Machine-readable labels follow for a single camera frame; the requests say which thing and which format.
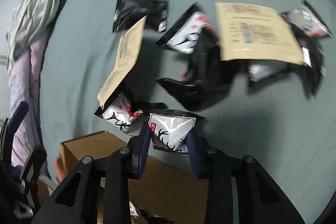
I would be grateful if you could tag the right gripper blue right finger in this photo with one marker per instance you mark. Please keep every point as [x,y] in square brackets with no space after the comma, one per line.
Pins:
[197,150]

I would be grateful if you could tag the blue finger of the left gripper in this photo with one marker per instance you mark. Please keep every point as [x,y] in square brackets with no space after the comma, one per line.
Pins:
[16,119]

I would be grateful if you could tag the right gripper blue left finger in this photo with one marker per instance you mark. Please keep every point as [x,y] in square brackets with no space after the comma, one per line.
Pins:
[139,145]

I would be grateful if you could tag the white deer snack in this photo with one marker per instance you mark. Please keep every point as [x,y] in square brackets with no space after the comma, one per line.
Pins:
[119,113]
[170,129]

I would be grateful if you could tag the cardboard box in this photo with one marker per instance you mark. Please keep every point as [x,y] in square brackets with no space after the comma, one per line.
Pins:
[161,190]

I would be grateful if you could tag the black snack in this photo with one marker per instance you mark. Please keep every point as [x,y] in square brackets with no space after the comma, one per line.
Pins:
[208,79]

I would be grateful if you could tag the beige paper packet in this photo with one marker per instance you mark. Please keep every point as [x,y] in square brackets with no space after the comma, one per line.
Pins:
[253,32]
[129,47]

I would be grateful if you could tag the snack packet cluster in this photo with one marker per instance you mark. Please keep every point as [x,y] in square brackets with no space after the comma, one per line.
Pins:
[184,34]

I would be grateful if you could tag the black snack packet back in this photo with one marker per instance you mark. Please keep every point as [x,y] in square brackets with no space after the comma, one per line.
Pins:
[129,12]

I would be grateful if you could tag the person's left hand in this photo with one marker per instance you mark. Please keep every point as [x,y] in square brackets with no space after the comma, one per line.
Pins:
[43,190]

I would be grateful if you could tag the pink quilt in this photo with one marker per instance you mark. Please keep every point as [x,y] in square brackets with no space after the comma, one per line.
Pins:
[24,85]

